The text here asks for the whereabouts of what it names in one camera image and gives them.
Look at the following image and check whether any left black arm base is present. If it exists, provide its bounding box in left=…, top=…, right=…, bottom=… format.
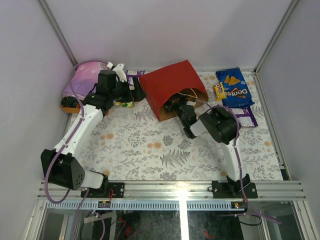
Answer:
left=87, top=182, right=125, bottom=199

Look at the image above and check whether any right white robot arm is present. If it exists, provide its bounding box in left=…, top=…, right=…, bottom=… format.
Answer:
left=164, top=94, right=246, bottom=198

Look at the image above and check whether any dark patterned item in tray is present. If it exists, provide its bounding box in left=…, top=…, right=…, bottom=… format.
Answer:
left=61, top=96, right=78, bottom=108

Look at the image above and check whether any aluminium front rail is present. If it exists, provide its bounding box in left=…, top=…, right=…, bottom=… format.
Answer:
left=37, top=179, right=307, bottom=201

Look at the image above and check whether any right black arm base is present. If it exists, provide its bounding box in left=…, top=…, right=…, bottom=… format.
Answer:
left=211, top=174, right=258, bottom=199

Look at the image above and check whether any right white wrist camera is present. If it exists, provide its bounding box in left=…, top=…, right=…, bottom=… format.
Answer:
left=186, top=101, right=196, bottom=107

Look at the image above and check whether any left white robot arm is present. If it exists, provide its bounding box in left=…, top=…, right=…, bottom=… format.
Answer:
left=40, top=68, right=146, bottom=198

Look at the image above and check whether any orange wooden organizer tray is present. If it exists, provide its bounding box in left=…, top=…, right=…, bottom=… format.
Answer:
left=60, top=104, right=110, bottom=117

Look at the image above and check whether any red paper bag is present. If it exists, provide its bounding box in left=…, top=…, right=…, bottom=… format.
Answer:
left=139, top=60, right=209, bottom=122

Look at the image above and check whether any floral table mat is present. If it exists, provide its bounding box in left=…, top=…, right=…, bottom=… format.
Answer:
left=77, top=71, right=283, bottom=181

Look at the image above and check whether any folded purple cloth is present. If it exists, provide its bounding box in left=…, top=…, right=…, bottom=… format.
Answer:
left=71, top=61, right=113, bottom=100

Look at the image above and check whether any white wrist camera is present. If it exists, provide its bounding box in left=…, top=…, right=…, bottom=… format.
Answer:
left=107, top=62, right=127, bottom=83
left=186, top=101, right=196, bottom=107

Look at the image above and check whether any purple snack packet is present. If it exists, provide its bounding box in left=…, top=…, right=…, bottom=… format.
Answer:
left=125, top=70, right=146, bottom=85
left=231, top=107, right=258, bottom=128

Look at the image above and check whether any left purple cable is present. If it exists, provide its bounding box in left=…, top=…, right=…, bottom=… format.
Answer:
left=44, top=62, right=112, bottom=240

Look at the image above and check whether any yellow green snack packet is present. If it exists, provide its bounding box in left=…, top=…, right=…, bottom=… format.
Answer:
left=113, top=101, right=135, bottom=108

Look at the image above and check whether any blue snack packet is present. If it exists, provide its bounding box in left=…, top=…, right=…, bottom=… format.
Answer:
left=215, top=67, right=255, bottom=109

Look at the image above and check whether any yellow candy packet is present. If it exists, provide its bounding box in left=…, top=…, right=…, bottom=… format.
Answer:
left=212, top=81, right=227, bottom=102

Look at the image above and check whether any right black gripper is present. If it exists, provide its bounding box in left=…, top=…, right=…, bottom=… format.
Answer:
left=162, top=87, right=191, bottom=127

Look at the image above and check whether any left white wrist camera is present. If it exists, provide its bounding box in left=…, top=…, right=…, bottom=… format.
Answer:
left=107, top=62, right=127, bottom=83

